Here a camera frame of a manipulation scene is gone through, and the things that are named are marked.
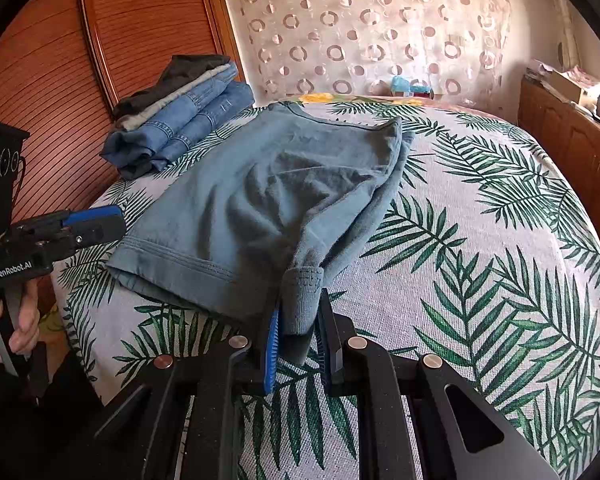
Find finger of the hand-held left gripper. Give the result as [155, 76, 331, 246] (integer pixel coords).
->
[72, 220, 127, 252]
[62, 205, 124, 229]

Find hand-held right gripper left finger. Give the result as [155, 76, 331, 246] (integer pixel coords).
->
[92, 305, 282, 480]

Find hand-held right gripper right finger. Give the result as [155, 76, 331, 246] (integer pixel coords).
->
[317, 287, 561, 480]

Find blue-grey short pants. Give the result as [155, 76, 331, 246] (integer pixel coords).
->
[105, 101, 415, 366]

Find folded grey pants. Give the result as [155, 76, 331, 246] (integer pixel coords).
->
[115, 64, 232, 132]

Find folded black pants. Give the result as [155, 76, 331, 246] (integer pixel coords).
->
[112, 54, 231, 116]

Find person's left hand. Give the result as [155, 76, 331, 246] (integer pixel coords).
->
[0, 289, 41, 362]

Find stack of folded jeans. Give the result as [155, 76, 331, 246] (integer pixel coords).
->
[102, 67, 240, 167]

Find leaf-print bedspread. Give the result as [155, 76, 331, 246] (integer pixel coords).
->
[50, 96, 600, 480]

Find person's dark clothing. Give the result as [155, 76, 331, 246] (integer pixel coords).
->
[0, 352, 106, 480]

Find floral blanket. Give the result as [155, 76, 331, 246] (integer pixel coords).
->
[297, 91, 423, 107]

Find circle-patterned sheer curtain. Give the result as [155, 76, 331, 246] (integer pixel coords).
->
[219, 0, 514, 107]

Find long wooden cabinet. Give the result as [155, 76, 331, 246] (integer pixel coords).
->
[517, 75, 600, 212]

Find pile of papers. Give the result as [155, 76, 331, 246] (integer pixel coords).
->
[524, 59, 557, 82]

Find white window curtain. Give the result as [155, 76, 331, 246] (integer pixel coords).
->
[555, 0, 587, 75]

